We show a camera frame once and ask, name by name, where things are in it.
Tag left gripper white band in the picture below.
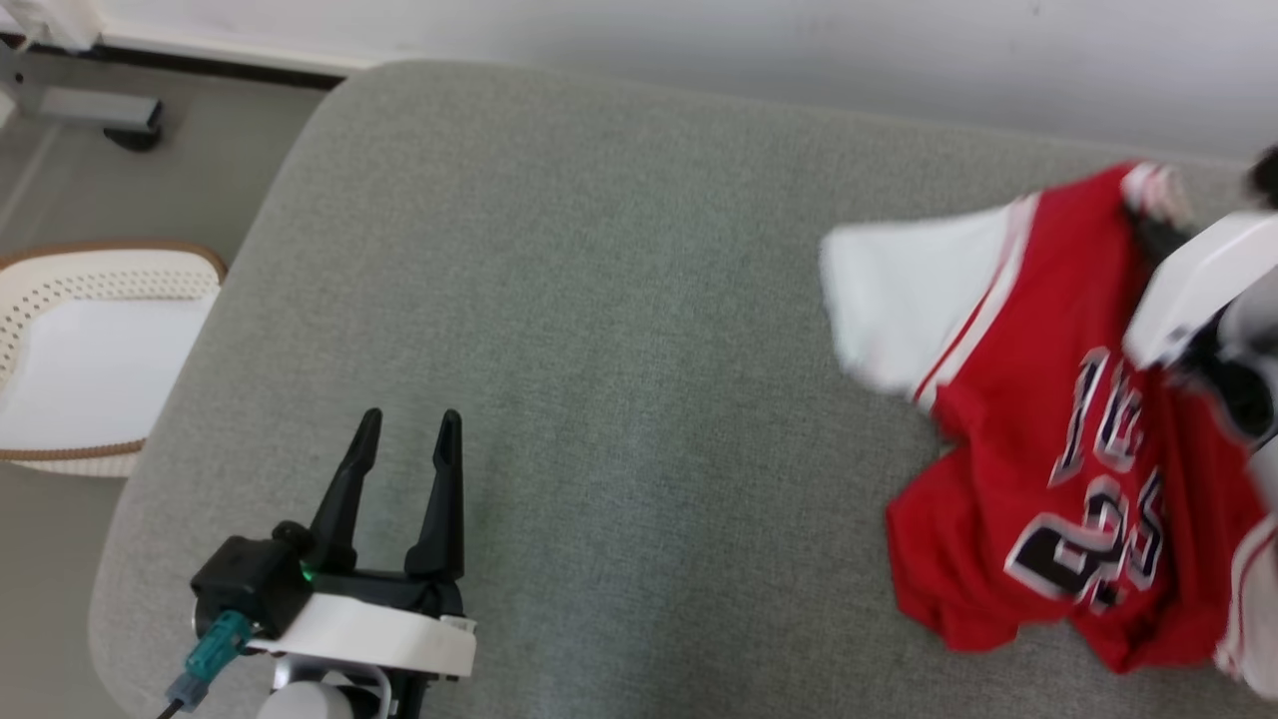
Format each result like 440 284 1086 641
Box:
248 406 479 683

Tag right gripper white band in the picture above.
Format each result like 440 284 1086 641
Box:
1122 198 1278 442

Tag red basketball jersey white sleeves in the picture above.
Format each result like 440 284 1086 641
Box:
819 160 1278 700

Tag grey-green fabric sofa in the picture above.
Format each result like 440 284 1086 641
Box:
88 58 1278 719

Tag white perforated laundry basket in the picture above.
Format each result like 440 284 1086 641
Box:
0 240 230 479

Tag white and black baseboard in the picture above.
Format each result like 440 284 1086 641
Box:
0 28 378 93

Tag grey metal stand foot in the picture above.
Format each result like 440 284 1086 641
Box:
0 0 167 154

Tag teal left camera plug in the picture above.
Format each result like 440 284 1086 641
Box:
164 610 254 713

